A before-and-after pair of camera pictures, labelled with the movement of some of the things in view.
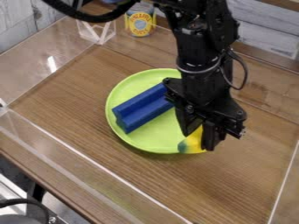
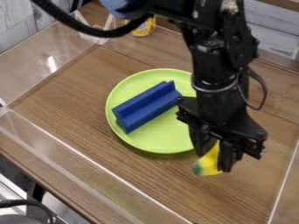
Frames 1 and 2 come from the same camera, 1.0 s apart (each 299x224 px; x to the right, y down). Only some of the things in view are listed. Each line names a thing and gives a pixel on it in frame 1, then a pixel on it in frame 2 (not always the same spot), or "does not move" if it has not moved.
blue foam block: (143, 108) does not move
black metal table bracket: (37, 214) does not move
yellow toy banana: (191, 145) -> (207, 165)
